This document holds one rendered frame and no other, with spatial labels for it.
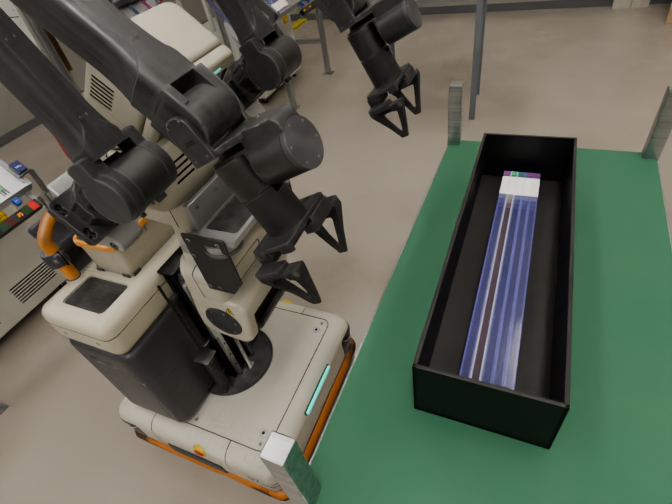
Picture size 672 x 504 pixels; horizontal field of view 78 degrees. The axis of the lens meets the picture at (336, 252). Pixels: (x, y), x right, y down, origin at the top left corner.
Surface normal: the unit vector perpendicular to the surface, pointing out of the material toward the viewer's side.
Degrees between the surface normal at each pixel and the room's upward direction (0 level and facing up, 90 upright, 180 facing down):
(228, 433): 0
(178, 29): 43
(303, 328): 0
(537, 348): 0
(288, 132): 63
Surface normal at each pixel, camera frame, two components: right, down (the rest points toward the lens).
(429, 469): -0.15, -0.72
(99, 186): -0.37, 0.69
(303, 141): 0.75, -0.18
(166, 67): 0.53, -0.40
